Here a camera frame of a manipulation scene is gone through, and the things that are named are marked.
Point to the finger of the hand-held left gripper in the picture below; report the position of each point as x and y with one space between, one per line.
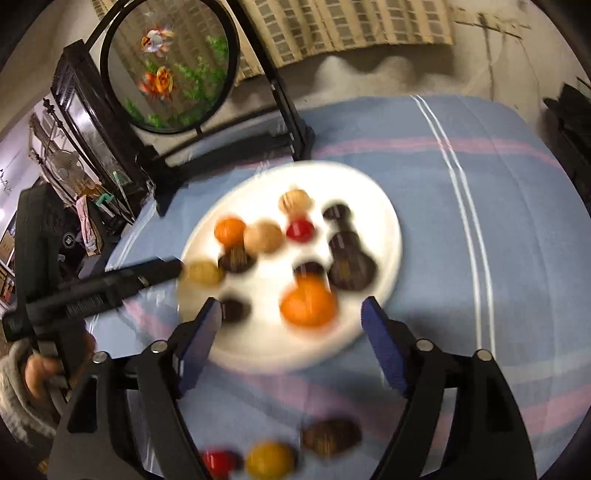
115 286

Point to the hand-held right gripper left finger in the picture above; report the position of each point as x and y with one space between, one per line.
198 341

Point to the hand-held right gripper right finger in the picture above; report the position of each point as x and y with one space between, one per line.
383 341

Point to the dark purple plum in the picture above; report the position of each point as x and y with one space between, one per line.
336 212
236 309
344 244

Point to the white oval plate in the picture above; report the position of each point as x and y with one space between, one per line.
272 341

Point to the brown mangosteen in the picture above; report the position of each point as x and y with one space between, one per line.
237 262
353 273

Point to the orange tangerine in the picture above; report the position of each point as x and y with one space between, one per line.
230 231
308 302

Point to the pale peach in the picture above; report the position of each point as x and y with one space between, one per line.
263 237

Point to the red cherry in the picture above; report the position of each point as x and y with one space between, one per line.
219 463

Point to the green-yellow tangerine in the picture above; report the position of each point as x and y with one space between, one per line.
270 460

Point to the person's left forearm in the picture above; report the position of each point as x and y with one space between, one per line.
18 401

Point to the person's left hand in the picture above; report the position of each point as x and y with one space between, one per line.
41 374

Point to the pink cloth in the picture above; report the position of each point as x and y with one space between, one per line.
86 219

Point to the green clip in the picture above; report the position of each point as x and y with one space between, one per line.
105 200

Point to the white standing fan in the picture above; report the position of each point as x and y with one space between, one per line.
64 169

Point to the blue striped tablecloth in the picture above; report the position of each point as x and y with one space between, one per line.
461 277

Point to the dark wooden glass cabinet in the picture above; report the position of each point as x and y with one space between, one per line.
83 120

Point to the red cherry tomato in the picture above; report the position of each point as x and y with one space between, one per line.
300 230

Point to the round goldfish screen ornament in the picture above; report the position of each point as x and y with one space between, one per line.
171 69

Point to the black side table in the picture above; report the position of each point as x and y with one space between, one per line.
577 138

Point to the checked curtain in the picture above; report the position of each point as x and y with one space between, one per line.
346 23

